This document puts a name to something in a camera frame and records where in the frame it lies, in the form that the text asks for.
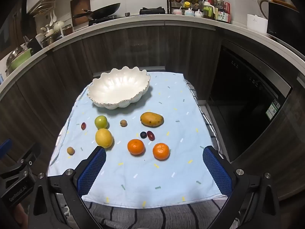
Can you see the green pitcher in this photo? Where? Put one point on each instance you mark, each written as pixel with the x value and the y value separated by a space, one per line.
pixel 209 10

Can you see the light blue confetti cloth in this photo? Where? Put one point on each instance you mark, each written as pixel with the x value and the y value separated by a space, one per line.
pixel 143 183

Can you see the steel mixing bowl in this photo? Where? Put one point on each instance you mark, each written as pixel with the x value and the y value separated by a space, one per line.
pixel 12 57

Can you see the white box appliance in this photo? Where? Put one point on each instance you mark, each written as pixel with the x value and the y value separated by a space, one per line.
pixel 257 23

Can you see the black gas stove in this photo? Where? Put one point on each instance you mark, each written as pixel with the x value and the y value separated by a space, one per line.
pixel 102 21

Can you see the white scalloped bowl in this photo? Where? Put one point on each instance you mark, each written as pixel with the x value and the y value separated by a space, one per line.
pixel 119 88

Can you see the black built-in dishwasher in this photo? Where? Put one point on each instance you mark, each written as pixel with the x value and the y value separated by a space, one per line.
pixel 247 100

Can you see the green apple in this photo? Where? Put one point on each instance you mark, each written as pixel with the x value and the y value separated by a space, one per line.
pixel 101 122

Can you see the black countertop appliance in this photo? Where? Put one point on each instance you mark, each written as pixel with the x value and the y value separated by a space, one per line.
pixel 284 21

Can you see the white teapot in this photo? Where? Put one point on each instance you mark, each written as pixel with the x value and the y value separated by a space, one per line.
pixel 58 26

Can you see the yellow lemon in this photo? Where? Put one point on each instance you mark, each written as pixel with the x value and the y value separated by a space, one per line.
pixel 104 137

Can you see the dark blue grape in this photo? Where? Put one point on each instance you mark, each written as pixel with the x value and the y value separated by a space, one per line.
pixel 143 135

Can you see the small red grape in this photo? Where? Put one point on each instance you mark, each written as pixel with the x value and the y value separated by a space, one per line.
pixel 83 126

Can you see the white kitchen countertop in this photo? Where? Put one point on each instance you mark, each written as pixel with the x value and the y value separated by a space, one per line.
pixel 147 20

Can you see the glass jar with red contents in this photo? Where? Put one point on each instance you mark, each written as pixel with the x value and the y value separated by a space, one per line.
pixel 67 30

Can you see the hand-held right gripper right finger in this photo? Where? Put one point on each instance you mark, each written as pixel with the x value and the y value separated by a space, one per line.
pixel 218 171

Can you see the brown longan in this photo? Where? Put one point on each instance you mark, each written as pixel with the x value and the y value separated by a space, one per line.
pixel 70 150
pixel 123 123

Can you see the white condiment jars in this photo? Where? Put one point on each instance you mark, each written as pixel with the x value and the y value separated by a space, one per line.
pixel 190 12

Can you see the wall dish rack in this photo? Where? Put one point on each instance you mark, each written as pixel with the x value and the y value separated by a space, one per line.
pixel 44 8

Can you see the yellow mango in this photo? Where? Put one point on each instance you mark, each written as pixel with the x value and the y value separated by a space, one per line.
pixel 152 119

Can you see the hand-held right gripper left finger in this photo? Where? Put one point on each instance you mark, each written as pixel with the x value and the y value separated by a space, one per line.
pixel 91 171

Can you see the white ladles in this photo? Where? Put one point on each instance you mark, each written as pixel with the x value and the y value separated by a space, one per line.
pixel 53 18

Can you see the red lid jar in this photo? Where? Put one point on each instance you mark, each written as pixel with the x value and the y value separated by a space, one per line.
pixel 212 0

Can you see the wooden cutting board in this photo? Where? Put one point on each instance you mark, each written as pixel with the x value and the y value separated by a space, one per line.
pixel 79 7

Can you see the large red grape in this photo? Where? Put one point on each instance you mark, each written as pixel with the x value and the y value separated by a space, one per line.
pixel 150 135

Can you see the black wok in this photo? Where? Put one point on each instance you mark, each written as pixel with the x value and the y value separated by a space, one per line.
pixel 104 10

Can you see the orange tangerine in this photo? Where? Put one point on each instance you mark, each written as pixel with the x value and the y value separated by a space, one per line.
pixel 161 151
pixel 136 147

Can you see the white rice cooker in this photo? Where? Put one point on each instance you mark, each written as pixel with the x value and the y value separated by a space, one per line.
pixel 262 6

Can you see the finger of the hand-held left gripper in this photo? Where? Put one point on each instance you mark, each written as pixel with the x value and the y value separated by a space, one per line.
pixel 31 156
pixel 6 146

